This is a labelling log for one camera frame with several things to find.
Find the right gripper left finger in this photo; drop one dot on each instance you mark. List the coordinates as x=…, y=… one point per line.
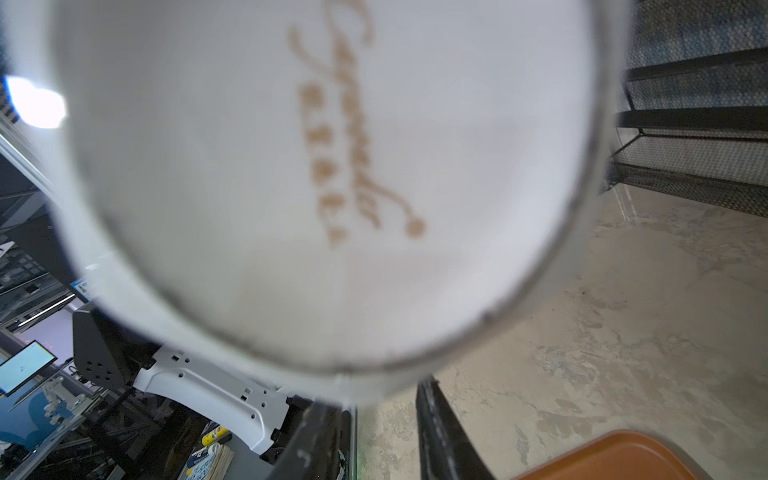
x=314, y=452

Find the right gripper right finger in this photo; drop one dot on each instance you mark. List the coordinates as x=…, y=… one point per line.
x=445, y=451

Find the white mug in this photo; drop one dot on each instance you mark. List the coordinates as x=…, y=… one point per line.
x=338, y=196

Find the brown rectangular tray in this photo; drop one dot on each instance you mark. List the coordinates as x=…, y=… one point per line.
x=620, y=454

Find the cluttered metal storage shelving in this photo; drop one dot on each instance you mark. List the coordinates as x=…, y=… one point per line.
x=37, y=237

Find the black wire shelf rack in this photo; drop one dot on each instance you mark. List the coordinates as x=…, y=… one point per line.
x=692, y=119

